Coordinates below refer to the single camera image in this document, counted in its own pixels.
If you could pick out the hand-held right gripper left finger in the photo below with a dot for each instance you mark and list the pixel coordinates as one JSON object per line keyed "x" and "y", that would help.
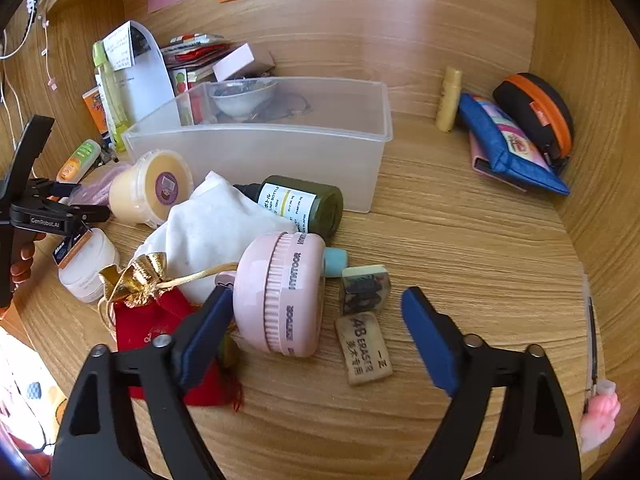
{"x": 205, "y": 340}

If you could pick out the orange tube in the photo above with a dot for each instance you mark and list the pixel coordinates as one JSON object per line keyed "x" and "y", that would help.
{"x": 97, "y": 115}

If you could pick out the pink white box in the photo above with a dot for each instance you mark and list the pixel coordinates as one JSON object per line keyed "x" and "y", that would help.
{"x": 232, "y": 62}

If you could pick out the pink wallet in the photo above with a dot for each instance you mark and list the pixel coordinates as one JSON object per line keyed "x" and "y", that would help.
{"x": 482, "y": 165}

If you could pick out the white cream jar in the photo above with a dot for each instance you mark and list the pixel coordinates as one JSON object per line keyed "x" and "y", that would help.
{"x": 92, "y": 275}

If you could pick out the black orange round case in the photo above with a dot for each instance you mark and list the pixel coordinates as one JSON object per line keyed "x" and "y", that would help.
{"x": 532, "y": 105}

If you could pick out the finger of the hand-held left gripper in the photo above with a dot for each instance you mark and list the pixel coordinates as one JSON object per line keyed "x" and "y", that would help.
{"x": 92, "y": 213}
{"x": 56, "y": 189}

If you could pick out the yellow lip balm tube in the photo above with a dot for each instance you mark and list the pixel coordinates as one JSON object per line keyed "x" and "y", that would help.
{"x": 448, "y": 102}

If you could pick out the tall yellow green bottle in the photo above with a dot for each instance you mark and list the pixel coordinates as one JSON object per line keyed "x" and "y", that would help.
{"x": 114, "y": 110}

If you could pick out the white paper receipt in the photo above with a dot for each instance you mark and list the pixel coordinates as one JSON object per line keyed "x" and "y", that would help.
{"x": 119, "y": 47}

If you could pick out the small orange green bottle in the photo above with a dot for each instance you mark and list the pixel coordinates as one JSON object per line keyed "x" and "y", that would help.
{"x": 77, "y": 160}

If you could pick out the clear plastic storage box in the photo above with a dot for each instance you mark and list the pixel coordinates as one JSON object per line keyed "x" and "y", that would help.
{"x": 280, "y": 160}

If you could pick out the dark green pump bottle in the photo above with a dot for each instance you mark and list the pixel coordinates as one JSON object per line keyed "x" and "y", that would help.
{"x": 305, "y": 205}

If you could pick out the person's left hand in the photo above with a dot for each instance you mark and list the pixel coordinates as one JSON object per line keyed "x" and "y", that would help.
{"x": 22, "y": 265}

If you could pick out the red velvet pouch gold trim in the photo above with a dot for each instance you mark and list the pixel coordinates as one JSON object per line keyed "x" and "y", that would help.
{"x": 145, "y": 320}

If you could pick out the blue zip pouch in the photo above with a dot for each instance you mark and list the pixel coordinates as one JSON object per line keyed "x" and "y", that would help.
{"x": 500, "y": 145}

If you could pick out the pink paw pen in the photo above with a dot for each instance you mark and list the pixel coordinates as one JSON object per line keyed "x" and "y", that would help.
{"x": 600, "y": 415}

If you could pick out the printed green red packet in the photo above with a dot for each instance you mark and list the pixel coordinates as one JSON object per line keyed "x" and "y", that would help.
{"x": 182, "y": 82}

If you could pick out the pink fabric bundle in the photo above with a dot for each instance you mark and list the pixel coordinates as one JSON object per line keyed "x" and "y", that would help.
{"x": 97, "y": 189}

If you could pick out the wooden desktop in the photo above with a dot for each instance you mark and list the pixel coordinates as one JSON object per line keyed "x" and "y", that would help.
{"x": 475, "y": 240}

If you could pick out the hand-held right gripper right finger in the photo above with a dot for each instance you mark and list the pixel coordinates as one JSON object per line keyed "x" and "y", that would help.
{"x": 430, "y": 345}

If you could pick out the metal keys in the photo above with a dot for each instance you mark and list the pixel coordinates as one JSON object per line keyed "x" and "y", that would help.
{"x": 107, "y": 155}

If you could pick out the worn beige eraser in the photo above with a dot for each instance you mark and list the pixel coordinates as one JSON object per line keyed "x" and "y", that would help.
{"x": 364, "y": 350}

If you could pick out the white patterned cloth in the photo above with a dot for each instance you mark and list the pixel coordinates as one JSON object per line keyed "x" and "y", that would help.
{"x": 30, "y": 395}

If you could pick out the small blue orange packet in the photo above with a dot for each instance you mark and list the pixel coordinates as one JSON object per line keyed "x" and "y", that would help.
{"x": 70, "y": 247}

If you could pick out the pile of red packets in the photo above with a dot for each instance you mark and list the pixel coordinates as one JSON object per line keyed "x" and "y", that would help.
{"x": 195, "y": 52}

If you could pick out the small teal capped tube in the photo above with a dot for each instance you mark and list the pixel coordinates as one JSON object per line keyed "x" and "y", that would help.
{"x": 335, "y": 261}

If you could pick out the pink round device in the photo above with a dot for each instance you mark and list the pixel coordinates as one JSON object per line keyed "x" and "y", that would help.
{"x": 280, "y": 295}

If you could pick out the white bowl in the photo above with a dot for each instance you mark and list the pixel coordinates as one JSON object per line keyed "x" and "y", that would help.
{"x": 242, "y": 97}

